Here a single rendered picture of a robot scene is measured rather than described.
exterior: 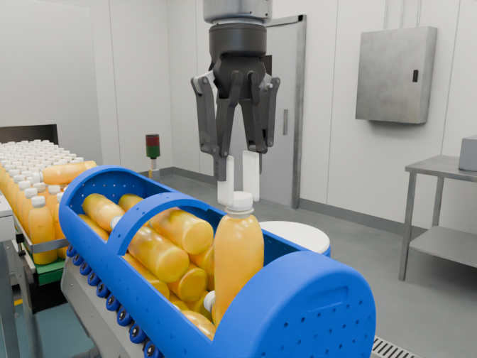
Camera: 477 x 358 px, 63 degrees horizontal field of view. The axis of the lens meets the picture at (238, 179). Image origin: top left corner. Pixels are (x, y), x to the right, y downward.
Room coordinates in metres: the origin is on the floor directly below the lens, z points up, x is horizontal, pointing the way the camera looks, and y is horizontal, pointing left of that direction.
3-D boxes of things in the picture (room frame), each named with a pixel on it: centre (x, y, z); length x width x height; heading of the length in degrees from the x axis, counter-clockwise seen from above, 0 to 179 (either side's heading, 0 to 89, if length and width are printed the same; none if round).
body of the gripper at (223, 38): (0.53, 0.00, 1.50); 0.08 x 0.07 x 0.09; 127
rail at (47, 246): (1.26, 0.49, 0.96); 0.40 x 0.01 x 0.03; 127
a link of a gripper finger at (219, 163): (0.51, 0.03, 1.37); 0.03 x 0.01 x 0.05; 127
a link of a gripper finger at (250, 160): (0.55, -0.02, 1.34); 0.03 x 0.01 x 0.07; 37
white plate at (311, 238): (1.07, -0.13, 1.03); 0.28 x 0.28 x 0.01
